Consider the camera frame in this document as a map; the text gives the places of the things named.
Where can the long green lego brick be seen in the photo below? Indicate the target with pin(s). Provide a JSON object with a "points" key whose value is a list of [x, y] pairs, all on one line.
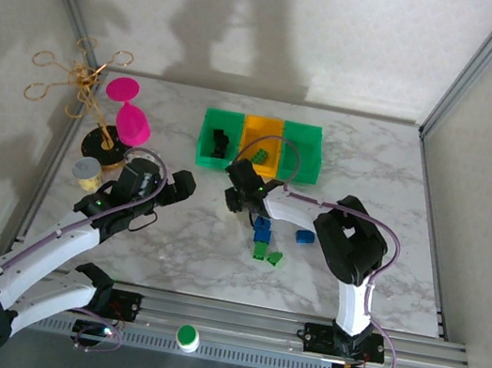
{"points": [[262, 153], [256, 160]]}

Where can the small black lego brick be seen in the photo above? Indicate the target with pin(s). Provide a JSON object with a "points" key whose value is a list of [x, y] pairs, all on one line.
{"points": [[219, 135], [224, 144], [217, 152]]}

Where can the square green lego brick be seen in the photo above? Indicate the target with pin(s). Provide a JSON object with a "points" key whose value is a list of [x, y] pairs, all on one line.
{"points": [[259, 250]]}

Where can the sloped green lego brick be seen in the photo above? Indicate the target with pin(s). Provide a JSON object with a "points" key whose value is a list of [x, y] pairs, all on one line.
{"points": [[275, 258]]}

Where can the blue lego brick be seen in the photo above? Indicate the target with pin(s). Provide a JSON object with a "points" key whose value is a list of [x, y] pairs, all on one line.
{"points": [[306, 236], [264, 224], [262, 236]]}

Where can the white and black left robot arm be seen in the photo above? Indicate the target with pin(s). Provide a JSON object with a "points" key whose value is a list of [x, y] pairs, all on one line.
{"points": [[49, 244]]}

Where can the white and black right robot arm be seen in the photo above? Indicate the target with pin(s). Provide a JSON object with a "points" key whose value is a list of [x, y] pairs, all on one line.
{"points": [[353, 250]]}

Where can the green plastic bin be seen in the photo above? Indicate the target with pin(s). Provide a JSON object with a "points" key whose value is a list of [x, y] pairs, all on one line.
{"points": [[308, 157], [205, 160]]}

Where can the jar with grey lid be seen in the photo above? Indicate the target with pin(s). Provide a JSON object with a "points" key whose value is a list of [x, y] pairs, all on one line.
{"points": [[85, 168]]}

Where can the yellow plastic bin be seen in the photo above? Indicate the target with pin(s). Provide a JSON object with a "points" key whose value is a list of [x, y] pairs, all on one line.
{"points": [[263, 127]]}

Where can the pink plastic wine glass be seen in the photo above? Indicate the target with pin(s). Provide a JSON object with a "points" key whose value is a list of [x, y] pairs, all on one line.
{"points": [[132, 126]]}

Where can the green push button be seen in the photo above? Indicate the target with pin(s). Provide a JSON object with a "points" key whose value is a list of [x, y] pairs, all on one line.
{"points": [[188, 336]]}

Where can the aluminium side rail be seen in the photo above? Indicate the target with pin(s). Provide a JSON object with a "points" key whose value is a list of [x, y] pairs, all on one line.
{"points": [[435, 227], [42, 196]]}

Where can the aluminium back rail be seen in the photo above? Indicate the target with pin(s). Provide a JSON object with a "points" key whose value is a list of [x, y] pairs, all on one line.
{"points": [[266, 97]]}

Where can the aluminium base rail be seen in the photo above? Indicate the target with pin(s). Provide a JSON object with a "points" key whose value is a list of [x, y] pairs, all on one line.
{"points": [[227, 319]]}

